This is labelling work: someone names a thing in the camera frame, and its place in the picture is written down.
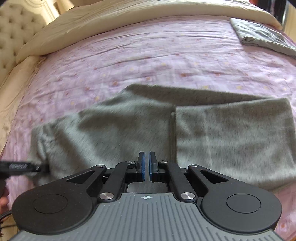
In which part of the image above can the grey speckled pant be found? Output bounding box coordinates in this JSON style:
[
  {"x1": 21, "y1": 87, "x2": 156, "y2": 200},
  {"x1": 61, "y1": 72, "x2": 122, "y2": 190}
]
[{"x1": 29, "y1": 84, "x2": 295, "y2": 190}]

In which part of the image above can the pink patterned bed sheet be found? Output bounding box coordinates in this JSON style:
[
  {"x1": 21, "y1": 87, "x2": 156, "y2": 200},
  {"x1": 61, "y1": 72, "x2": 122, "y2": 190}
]
[{"x1": 0, "y1": 14, "x2": 296, "y2": 241}]

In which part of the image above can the tufted beige headboard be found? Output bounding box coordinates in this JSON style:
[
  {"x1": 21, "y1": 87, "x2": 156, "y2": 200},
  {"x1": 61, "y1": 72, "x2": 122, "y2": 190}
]
[{"x1": 0, "y1": 1, "x2": 59, "y2": 83}]

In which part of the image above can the folded grey garment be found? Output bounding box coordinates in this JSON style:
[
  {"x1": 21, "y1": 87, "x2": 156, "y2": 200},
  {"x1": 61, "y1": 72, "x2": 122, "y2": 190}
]
[{"x1": 229, "y1": 18, "x2": 295, "y2": 59}]

